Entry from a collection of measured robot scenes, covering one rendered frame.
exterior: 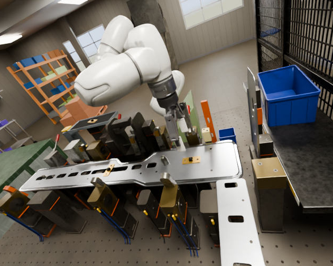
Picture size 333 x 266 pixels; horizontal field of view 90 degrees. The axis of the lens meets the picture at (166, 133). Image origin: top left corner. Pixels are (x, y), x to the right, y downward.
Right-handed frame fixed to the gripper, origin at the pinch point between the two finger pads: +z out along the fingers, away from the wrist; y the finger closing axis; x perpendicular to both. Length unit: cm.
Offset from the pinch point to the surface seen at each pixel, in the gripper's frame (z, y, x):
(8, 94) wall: -37, -464, -802
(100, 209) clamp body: 13.5, 22.7, -38.9
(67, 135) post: 2, -30, -95
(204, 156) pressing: 13.3, -1.5, 6.1
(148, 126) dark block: 1.4, -18.0, -22.3
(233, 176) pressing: 13.5, 10.5, 16.6
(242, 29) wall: 72, -678, 126
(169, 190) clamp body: 8.8, 18.5, -5.6
